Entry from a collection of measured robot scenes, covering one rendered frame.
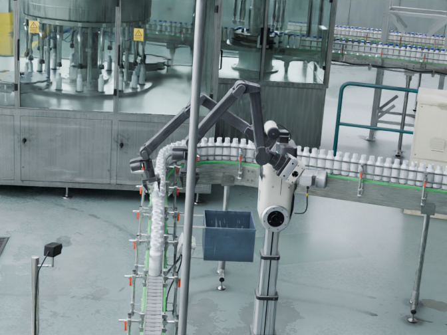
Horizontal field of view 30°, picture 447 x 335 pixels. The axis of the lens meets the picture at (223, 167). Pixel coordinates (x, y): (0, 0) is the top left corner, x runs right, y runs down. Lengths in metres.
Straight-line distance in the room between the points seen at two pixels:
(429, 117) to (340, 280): 2.19
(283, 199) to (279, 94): 5.35
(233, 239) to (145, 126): 3.01
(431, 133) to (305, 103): 2.11
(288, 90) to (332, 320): 4.25
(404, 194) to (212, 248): 1.66
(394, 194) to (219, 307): 1.52
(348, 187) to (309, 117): 3.91
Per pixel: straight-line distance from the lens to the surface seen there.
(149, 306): 4.00
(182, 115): 4.74
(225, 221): 5.41
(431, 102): 8.27
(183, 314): 2.09
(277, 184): 4.56
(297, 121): 9.99
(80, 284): 6.51
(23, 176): 8.20
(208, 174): 6.25
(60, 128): 8.01
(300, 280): 6.79
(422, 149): 8.39
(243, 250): 5.16
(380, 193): 6.15
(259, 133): 4.33
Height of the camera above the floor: 2.81
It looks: 17 degrees down
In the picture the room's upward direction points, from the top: 4 degrees clockwise
